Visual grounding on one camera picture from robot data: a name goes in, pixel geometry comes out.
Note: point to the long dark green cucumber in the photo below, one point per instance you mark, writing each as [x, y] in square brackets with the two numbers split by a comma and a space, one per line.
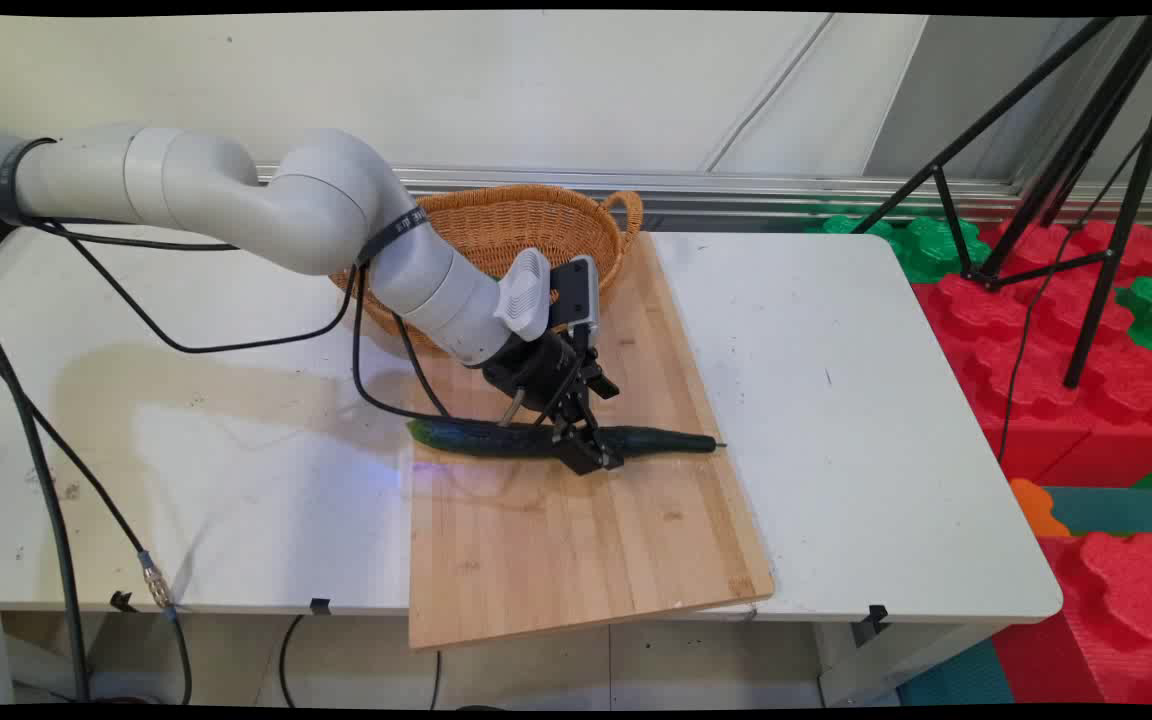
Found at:
[481, 438]

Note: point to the white ribbed camera mount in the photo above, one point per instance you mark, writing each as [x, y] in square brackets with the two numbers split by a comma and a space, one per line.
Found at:
[524, 292]

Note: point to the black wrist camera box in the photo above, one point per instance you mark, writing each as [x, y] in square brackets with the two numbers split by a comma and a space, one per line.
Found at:
[577, 292]

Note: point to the bamboo cutting board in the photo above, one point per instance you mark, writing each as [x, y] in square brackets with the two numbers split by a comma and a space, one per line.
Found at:
[576, 550]

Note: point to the black table edge clip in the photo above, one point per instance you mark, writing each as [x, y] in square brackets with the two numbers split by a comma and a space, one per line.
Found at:
[321, 606]
[871, 622]
[122, 602]

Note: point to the black tripod stand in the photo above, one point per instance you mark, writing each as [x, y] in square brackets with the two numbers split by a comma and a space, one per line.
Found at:
[1126, 200]

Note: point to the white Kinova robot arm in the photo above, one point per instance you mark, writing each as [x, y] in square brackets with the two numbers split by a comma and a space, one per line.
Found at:
[316, 200]

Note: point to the woven wicker basket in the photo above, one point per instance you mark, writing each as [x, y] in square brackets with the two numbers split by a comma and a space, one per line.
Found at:
[516, 225]

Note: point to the teal foam mat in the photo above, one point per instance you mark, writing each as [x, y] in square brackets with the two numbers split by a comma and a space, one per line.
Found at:
[1121, 508]

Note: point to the orange foam piece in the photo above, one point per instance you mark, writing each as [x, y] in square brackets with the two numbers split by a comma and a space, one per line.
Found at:
[1036, 508]

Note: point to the large red foam block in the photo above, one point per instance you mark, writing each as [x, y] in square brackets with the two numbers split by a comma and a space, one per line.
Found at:
[1046, 380]

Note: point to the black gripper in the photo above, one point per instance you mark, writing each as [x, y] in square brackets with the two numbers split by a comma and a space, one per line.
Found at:
[533, 365]

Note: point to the white table leg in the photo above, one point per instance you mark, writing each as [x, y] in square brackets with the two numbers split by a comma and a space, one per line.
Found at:
[886, 665]

